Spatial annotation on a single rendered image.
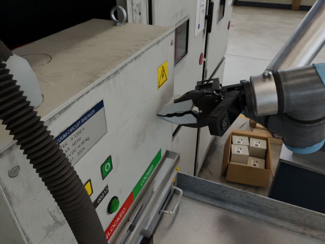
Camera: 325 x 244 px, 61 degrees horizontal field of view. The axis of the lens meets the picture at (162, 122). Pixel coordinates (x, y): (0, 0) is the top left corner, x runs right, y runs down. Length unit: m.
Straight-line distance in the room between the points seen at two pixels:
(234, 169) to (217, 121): 1.61
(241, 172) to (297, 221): 1.22
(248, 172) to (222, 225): 1.27
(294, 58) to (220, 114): 0.32
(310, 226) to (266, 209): 0.13
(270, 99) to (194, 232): 0.46
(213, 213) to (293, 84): 0.49
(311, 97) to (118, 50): 0.38
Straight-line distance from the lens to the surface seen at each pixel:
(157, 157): 0.72
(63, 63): 0.48
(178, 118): 0.63
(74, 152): 0.39
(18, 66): 0.35
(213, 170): 2.29
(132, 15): 0.77
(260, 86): 0.59
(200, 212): 0.91
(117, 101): 0.46
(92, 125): 0.41
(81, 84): 0.40
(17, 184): 0.34
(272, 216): 0.95
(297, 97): 0.60
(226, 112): 0.55
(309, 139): 0.69
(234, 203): 0.95
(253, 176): 2.16
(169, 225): 0.88
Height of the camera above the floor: 1.56
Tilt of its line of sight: 34 degrees down
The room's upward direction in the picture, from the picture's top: straight up
